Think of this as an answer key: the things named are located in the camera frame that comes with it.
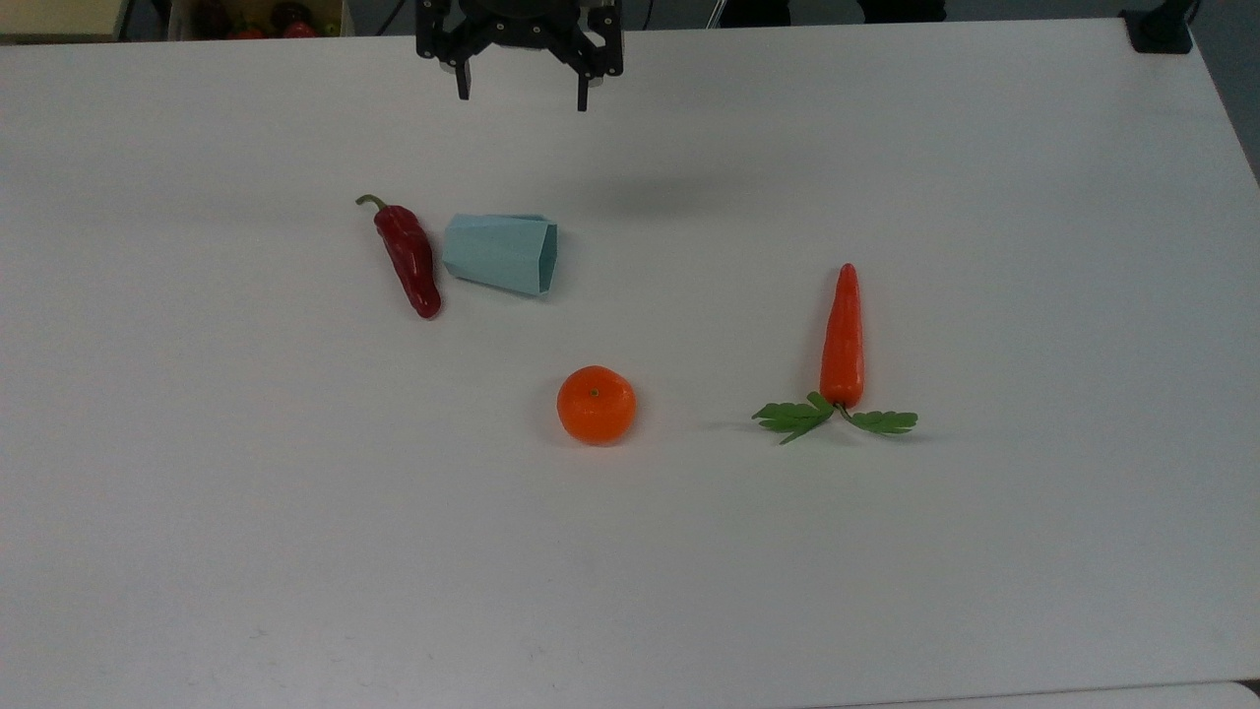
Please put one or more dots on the dark red chili pepper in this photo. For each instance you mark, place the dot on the dark red chili pepper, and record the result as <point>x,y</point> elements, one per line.
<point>409,258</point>

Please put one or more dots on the orange carrot with green leaves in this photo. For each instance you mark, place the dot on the orange carrot with green leaves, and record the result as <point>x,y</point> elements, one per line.
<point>843,345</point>

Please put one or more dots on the light blue faceted mug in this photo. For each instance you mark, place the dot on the light blue faceted mug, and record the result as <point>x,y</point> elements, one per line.
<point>501,253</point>

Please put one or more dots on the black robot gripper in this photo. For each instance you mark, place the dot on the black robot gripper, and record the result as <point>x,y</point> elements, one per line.
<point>519,28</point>

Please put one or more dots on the orange mandarin fruit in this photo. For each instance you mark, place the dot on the orange mandarin fruit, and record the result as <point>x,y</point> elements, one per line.
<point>596,405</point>

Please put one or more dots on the black table clamp mount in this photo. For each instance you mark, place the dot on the black table clamp mount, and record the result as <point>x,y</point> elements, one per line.
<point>1160,24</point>

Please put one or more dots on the box of red fruit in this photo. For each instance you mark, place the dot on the box of red fruit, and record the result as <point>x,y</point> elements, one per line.
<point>258,18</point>

